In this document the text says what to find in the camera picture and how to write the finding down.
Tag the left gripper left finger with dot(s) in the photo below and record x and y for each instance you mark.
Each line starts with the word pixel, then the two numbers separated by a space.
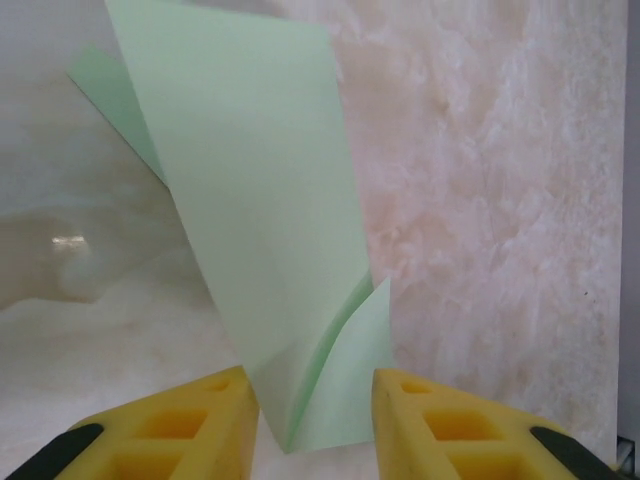
pixel 200 440

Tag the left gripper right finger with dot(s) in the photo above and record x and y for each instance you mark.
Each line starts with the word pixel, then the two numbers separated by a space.
pixel 450 440

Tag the light green paper sheet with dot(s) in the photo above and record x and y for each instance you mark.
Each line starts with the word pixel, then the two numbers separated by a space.
pixel 250 200

